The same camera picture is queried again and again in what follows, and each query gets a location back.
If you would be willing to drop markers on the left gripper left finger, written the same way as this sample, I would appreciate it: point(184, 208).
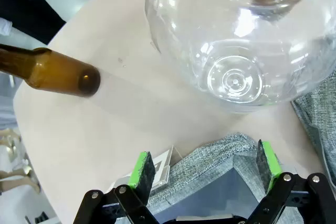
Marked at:
point(143, 171)

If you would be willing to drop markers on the large clear plastic bottle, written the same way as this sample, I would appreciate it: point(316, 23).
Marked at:
point(210, 24)

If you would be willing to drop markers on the grey fabric basket plastic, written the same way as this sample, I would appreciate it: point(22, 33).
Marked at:
point(323, 119)

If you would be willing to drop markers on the grey fabric basket bottle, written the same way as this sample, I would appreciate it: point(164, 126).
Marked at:
point(204, 161)

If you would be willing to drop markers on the brown glass bottle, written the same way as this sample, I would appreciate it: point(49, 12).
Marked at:
point(57, 69)

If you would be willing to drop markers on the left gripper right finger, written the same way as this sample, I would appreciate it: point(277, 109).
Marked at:
point(267, 166)

